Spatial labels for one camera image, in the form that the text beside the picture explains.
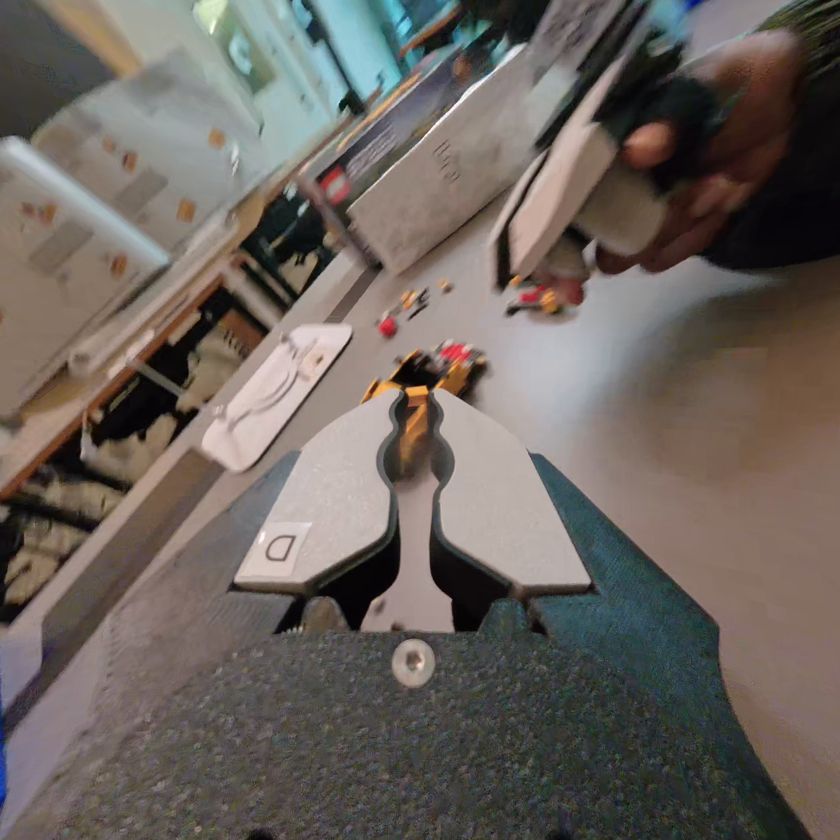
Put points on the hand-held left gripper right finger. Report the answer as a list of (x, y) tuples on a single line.
[(505, 518)]

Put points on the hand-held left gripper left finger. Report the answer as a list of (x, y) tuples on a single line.
[(328, 512)]

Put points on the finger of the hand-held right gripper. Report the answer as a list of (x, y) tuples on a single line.
[(518, 203), (564, 190)]

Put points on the orange lego plate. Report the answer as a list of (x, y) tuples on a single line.
[(415, 426)]

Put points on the person's right forearm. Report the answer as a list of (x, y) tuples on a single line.
[(820, 26)]

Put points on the red grey lego subassembly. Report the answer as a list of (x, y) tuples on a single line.
[(541, 300)]

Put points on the grey black lego piece pile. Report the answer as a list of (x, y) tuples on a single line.
[(417, 300)]

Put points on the black lego box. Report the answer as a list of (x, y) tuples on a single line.
[(380, 151)]

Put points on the yellow lego car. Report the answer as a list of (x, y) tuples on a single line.
[(453, 374)]

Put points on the red black lego piece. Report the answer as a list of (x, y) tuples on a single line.
[(387, 326)]

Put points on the lego instruction booklet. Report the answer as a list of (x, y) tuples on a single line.
[(98, 197)]

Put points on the person's right hand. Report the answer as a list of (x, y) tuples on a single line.
[(754, 131)]

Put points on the white printed paper bag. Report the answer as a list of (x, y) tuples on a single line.
[(446, 197)]

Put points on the white book stand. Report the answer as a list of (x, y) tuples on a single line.
[(275, 400)]

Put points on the wooden table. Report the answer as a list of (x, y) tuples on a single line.
[(65, 420)]

